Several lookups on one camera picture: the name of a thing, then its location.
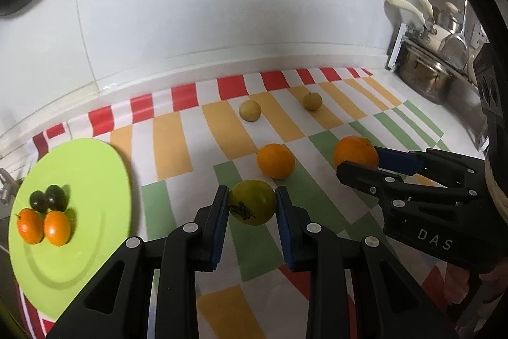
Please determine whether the white plastic rack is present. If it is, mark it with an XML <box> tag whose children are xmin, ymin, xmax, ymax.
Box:
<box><xmin>386</xmin><ymin>23</ymin><xmax>408</xmax><ymax>71</ymax></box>

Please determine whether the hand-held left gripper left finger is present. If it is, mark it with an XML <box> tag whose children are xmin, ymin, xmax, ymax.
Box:
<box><xmin>48</xmin><ymin>185</ymin><xmax>231</xmax><ymax>339</ymax></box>

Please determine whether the dark plum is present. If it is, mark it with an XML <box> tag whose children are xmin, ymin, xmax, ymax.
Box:
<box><xmin>30</xmin><ymin>191</ymin><xmax>49</xmax><ymax>212</ymax></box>
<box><xmin>45</xmin><ymin>184</ymin><xmax>65</xmax><ymax>211</ymax></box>

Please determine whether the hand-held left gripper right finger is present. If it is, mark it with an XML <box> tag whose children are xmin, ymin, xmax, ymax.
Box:
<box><xmin>275</xmin><ymin>186</ymin><xmax>457</xmax><ymax>339</ymax></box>

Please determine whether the steel pot with lid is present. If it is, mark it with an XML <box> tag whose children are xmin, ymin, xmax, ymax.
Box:
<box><xmin>434</xmin><ymin>1</ymin><xmax>466</xmax><ymax>35</ymax></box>

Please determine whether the large steel pot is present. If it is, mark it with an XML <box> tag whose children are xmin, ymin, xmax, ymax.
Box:
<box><xmin>398</xmin><ymin>44</ymin><xmax>458</xmax><ymax>105</ymax></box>

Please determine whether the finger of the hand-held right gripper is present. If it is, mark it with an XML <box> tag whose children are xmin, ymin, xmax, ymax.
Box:
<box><xmin>373</xmin><ymin>146</ymin><xmax>487</xmax><ymax>189</ymax></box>
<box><xmin>337</xmin><ymin>160</ymin><xmax>479</xmax><ymax>205</ymax></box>

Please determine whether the striped colourful tablecloth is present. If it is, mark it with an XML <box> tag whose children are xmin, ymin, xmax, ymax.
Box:
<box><xmin>14</xmin><ymin>67</ymin><xmax>485</xmax><ymax>339</ymax></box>

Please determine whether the green plate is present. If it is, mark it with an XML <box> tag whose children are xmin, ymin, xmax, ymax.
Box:
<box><xmin>8</xmin><ymin>138</ymin><xmax>134</xmax><ymax>321</ymax></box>

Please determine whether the small orange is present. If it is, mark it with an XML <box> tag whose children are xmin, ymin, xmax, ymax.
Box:
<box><xmin>43</xmin><ymin>211</ymin><xmax>72</xmax><ymax>247</ymax></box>
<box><xmin>15</xmin><ymin>208</ymin><xmax>44</xmax><ymax>245</ymax></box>
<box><xmin>256</xmin><ymin>143</ymin><xmax>296</xmax><ymax>180</ymax></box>

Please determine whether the tan round fruit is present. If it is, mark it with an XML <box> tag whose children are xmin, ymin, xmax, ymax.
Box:
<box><xmin>303</xmin><ymin>92</ymin><xmax>323</xmax><ymax>111</ymax></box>
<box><xmin>239</xmin><ymin>100</ymin><xmax>262</xmax><ymax>123</ymax></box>

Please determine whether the tall chrome faucet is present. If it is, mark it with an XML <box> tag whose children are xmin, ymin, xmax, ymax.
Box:
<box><xmin>0</xmin><ymin>167</ymin><xmax>21</xmax><ymax>205</ymax></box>

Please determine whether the large orange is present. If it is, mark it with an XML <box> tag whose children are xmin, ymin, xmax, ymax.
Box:
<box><xmin>332</xmin><ymin>136</ymin><xmax>379</xmax><ymax>170</ymax></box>

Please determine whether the metal skimmer ladle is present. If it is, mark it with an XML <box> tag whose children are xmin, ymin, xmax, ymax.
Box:
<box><xmin>441</xmin><ymin>0</ymin><xmax>470</xmax><ymax>66</ymax></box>

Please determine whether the green tomato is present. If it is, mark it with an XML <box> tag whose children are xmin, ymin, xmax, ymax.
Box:
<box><xmin>229</xmin><ymin>180</ymin><xmax>277</xmax><ymax>226</ymax></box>

